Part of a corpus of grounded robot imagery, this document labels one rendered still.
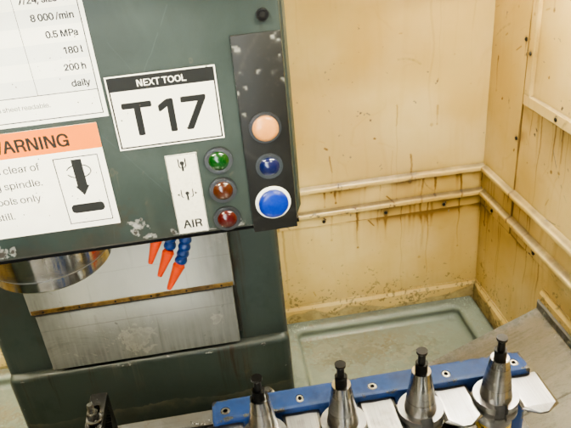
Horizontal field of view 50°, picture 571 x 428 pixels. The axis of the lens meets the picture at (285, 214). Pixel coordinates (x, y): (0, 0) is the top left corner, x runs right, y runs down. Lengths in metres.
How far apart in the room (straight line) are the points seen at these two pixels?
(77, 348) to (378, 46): 1.07
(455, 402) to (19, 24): 0.72
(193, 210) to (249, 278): 0.87
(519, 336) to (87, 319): 1.06
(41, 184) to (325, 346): 1.48
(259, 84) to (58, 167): 0.20
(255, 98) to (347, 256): 1.39
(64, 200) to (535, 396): 0.69
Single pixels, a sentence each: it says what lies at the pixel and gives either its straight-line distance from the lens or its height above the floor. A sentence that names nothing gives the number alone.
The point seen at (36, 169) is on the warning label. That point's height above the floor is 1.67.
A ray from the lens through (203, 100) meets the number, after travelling 0.58.
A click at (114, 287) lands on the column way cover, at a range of 1.44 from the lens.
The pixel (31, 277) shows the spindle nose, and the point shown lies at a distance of 0.83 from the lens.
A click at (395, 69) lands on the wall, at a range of 1.72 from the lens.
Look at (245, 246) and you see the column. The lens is 1.43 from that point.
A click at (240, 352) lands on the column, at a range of 1.59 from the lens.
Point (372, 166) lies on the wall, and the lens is 1.80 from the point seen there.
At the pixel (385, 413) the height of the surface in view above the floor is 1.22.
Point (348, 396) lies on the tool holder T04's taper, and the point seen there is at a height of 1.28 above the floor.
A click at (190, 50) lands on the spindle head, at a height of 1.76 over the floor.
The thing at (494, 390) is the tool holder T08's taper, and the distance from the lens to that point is 0.92.
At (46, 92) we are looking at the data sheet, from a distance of 0.59.
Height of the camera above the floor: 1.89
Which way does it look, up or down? 29 degrees down
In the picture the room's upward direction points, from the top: 6 degrees counter-clockwise
